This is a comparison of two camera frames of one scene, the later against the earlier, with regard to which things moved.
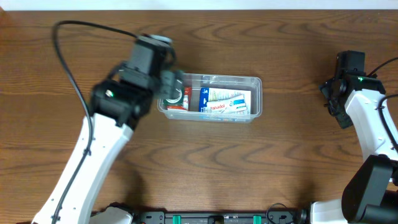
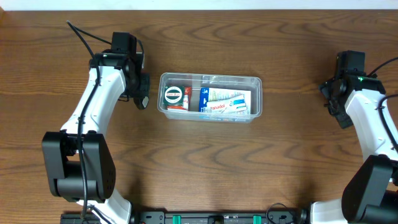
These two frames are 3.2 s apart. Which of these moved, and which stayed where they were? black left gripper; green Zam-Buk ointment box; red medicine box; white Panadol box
Moved: black left gripper
Stayed: red medicine box; green Zam-Buk ointment box; white Panadol box
